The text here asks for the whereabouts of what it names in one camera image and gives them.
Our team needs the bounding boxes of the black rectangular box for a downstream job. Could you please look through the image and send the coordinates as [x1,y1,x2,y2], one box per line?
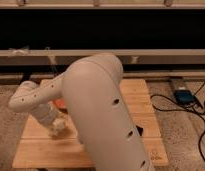
[136,125,143,136]

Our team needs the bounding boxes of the black cable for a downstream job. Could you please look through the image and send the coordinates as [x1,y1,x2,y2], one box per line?
[149,75,205,168]

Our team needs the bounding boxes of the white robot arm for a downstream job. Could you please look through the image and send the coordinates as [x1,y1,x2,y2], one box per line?
[9,53,155,171]

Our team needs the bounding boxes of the grey horizontal rail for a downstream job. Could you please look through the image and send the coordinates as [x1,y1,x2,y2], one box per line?
[0,49,205,66]

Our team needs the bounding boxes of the blue power adapter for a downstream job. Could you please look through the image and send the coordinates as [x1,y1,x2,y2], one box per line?
[174,89,195,105]

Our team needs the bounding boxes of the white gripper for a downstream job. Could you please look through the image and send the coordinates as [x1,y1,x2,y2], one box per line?
[30,103,59,127]

